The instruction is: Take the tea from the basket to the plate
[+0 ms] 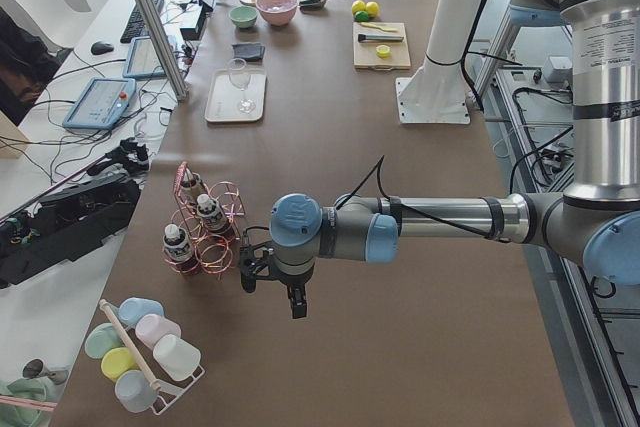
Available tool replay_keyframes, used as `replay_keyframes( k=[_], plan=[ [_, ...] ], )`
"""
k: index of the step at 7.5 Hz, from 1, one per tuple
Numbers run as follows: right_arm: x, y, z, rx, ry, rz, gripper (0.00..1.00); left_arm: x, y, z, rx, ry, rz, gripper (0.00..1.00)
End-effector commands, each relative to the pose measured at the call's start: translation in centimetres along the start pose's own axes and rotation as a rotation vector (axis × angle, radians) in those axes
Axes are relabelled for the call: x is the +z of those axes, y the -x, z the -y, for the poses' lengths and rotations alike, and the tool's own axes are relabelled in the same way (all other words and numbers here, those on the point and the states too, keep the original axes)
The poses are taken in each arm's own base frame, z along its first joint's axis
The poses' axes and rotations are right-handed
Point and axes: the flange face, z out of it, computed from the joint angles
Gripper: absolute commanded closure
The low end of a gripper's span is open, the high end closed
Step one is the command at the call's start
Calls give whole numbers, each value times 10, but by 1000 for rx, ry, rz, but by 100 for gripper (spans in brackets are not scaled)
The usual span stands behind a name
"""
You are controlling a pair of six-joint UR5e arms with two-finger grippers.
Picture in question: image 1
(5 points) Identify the pink bowl with ice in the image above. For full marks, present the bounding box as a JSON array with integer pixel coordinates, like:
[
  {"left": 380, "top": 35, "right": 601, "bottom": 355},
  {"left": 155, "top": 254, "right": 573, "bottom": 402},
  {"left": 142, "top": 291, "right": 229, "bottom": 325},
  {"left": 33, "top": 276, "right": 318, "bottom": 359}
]
[{"left": 256, "top": 0, "right": 299, "bottom": 26}]

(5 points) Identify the grey blue cup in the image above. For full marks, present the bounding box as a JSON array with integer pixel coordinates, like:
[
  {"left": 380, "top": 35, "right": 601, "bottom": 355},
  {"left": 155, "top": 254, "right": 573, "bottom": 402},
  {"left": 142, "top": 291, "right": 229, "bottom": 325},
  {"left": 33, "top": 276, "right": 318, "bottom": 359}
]
[{"left": 114, "top": 370, "right": 157, "bottom": 413}]

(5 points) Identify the mint green cup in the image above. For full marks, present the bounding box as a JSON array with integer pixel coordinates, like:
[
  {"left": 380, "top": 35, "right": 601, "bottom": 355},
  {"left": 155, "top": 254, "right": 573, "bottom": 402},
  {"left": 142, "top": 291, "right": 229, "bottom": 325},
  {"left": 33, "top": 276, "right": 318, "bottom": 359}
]
[{"left": 84, "top": 322, "right": 123, "bottom": 359}]

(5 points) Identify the metal jigger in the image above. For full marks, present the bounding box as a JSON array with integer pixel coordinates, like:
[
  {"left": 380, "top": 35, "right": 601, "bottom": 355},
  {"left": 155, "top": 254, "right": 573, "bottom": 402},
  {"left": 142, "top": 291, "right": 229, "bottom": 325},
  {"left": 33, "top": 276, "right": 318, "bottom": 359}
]
[{"left": 22, "top": 358, "right": 69, "bottom": 385}]

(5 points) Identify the copper wire bottle basket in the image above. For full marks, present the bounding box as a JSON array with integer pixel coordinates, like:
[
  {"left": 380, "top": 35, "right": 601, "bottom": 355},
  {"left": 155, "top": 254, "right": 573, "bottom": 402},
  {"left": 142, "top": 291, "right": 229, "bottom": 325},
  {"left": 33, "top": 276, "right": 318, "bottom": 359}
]
[{"left": 167, "top": 162, "right": 245, "bottom": 276}]

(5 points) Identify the half lemon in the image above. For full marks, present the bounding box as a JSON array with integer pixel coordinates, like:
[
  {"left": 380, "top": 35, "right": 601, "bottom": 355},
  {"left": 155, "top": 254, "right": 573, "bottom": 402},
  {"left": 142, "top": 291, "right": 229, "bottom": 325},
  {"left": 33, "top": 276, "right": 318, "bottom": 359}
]
[{"left": 376, "top": 45, "right": 391, "bottom": 58}]

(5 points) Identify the pink cup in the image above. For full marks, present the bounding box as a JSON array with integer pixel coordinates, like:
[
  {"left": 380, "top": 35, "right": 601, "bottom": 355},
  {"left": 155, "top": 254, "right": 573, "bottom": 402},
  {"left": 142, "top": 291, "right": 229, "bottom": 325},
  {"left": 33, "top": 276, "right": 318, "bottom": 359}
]
[{"left": 135, "top": 314, "right": 181, "bottom": 349}]

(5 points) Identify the light blue cup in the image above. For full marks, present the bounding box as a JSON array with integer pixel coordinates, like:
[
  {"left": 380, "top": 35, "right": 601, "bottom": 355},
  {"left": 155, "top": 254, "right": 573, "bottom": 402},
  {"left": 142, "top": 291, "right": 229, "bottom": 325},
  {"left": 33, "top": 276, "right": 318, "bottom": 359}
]
[{"left": 118, "top": 297, "right": 164, "bottom": 327}]

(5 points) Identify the green lime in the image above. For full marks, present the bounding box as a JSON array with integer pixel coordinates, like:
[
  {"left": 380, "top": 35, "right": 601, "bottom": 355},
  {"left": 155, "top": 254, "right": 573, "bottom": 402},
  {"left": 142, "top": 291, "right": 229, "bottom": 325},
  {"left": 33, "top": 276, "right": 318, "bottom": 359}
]
[{"left": 365, "top": 1, "right": 380, "bottom": 18}]

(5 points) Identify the whole yellow lemon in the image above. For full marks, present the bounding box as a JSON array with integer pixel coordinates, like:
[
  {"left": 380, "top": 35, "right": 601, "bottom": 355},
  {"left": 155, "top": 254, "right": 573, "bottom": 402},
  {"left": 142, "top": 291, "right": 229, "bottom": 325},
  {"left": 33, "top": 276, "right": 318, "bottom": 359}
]
[{"left": 351, "top": 0, "right": 366, "bottom": 16}]

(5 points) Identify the black keyboard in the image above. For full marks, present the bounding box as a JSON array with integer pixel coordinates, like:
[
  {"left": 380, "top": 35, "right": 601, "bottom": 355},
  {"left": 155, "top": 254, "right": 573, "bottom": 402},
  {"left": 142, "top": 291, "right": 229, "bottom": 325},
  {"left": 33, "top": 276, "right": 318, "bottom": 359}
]
[{"left": 120, "top": 0, "right": 164, "bottom": 44}]

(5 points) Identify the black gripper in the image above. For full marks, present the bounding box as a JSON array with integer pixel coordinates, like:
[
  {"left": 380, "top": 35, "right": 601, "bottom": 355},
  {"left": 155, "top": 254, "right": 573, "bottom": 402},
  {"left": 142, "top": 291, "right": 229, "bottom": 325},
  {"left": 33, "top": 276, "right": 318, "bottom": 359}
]
[{"left": 238, "top": 241, "right": 314, "bottom": 319}]

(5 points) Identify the white wire cup rack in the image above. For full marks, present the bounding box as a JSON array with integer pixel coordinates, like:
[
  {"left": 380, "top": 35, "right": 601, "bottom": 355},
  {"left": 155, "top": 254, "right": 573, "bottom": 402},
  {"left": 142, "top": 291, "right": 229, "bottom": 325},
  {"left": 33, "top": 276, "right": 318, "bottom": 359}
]
[{"left": 151, "top": 361, "right": 205, "bottom": 416}]

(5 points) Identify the aluminium frame post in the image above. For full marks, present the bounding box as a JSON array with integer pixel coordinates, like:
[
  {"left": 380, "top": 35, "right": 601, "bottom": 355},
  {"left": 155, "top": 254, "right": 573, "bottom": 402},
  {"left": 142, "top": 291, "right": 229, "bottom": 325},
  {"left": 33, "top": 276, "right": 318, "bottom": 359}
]
[{"left": 135, "top": 0, "right": 188, "bottom": 102}]

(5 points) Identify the beige rabbit tray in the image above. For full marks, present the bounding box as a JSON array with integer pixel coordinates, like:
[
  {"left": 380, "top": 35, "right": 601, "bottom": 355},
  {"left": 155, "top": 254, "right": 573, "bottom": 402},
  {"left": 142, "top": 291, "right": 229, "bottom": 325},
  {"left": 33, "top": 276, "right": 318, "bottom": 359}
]
[{"left": 204, "top": 67, "right": 267, "bottom": 123}]

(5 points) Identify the blue teach pendant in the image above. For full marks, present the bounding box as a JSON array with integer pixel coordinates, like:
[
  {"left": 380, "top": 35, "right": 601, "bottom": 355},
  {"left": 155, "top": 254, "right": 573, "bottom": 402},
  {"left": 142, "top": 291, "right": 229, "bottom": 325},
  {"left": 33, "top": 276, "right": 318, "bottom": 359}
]
[
  {"left": 122, "top": 36, "right": 165, "bottom": 80},
  {"left": 62, "top": 78, "right": 136, "bottom": 130}
]

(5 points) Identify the green bowl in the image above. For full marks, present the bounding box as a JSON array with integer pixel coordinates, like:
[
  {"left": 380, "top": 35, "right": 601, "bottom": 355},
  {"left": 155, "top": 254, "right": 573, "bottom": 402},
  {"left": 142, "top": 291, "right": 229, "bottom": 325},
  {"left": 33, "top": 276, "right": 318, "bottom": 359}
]
[{"left": 229, "top": 5, "right": 258, "bottom": 29}]

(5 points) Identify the dark grey folded cloth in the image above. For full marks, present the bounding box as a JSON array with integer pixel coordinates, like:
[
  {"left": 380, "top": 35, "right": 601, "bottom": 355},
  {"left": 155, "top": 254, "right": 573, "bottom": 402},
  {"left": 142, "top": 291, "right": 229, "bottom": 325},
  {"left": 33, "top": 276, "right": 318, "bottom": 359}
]
[{"left": 232, "top": 42, "right": 265, "bottom": 62}]

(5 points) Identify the clear wine glass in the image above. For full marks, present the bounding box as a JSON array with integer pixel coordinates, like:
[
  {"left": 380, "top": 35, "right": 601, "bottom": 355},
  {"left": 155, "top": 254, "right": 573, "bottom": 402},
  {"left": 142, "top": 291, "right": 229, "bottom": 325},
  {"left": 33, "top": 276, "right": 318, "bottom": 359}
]
[{"left": 227, "top": 57, "right": 255, "bottom": 113}]

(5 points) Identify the yellow plastic knife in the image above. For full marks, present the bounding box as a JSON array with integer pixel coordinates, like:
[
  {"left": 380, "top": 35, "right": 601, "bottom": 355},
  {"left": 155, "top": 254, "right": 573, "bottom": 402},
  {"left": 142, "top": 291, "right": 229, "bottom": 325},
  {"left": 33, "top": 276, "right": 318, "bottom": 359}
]
[{"left": 360, "top": 22, "right": 398, "bottom": 32}]

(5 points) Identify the wooden cutting board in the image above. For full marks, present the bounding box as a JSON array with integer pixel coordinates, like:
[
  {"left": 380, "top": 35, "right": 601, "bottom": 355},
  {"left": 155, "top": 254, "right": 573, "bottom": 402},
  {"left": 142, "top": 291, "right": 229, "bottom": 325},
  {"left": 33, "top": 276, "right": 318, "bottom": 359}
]
[{"left": 353, "top": 22, "right": 411, "bottom": 70}]

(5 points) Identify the blue teach pendant near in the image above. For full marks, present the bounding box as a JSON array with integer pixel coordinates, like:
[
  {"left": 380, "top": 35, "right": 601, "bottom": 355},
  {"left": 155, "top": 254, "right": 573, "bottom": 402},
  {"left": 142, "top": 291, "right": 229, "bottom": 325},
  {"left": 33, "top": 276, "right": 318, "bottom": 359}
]
[{"left": 62, "top": 78, "right": 136, "bottom": 130}]

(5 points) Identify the tea bottle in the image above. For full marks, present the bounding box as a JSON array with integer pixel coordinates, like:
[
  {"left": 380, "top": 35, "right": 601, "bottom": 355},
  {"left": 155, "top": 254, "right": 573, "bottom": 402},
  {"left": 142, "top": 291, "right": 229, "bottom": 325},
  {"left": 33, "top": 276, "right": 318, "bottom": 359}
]
[
  {"left": 163, "top": 224, "right": 197, "bottom": 275},
  {"left": 180, "top": 169, "right": 203, "bottom": 206},
  {"left": 196, "top": 193, "right": 227, "bottom": 233}
]

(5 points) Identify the yellow cup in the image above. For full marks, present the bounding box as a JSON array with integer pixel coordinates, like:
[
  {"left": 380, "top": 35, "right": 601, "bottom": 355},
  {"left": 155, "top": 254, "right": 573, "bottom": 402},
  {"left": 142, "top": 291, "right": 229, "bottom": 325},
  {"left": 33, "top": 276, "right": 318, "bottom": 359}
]
[{"left": 101, "top": 347, "right": 138, "bottom": 382}]

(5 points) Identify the white cup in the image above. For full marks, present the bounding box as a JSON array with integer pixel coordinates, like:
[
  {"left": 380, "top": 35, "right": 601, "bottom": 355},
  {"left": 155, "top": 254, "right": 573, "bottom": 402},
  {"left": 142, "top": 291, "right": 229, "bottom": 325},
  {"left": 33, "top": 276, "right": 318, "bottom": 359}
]
[{"left": 153, "top": 334, "right": 201, "bottom": 381}]

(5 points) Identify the blue teach pendant far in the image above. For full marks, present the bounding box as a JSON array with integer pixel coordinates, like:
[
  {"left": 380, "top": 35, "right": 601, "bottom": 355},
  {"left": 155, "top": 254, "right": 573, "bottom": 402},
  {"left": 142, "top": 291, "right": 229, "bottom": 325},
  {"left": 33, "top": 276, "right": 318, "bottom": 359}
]
[{"left": 122, "top": 36, "right": 165, "bottom": 80}]

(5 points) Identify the steel muddler bar tool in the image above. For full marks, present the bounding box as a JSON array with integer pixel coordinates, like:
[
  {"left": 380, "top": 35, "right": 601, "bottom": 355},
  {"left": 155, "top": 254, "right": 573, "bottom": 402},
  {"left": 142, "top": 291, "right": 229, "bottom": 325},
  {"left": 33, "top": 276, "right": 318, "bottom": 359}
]
[{"left": 357, "top": 33, "right": 404, "bottom": 43}]

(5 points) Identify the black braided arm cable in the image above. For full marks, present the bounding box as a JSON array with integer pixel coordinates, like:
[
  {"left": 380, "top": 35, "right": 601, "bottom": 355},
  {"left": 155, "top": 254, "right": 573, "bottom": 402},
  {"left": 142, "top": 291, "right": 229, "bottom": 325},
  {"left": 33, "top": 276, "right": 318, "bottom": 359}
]
[{"left": 333, "top": 155, "right": 501, "bottom": 243}]

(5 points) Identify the black computer mouse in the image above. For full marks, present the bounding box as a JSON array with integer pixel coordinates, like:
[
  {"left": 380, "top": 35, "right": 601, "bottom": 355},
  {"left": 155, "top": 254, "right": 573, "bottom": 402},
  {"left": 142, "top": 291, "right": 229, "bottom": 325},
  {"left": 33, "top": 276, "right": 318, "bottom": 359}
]
[{"left": 90, "top": 41, "right": 114, "bottom": 56}]

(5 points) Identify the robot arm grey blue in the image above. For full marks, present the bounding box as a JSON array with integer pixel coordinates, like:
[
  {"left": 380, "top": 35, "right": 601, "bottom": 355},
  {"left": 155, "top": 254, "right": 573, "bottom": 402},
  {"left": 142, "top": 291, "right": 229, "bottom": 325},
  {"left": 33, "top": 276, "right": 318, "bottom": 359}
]
[{"left": 238, "top": 0, "right": 639, "bottom": 318}]

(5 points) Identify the black equipment box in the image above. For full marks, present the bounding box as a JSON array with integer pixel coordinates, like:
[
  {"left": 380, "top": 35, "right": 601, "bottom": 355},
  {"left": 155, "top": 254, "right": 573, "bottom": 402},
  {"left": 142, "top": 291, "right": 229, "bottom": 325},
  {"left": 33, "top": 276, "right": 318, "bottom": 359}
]
[{"left": 0, "top": 139, "right": 151, "bottom": 289}]

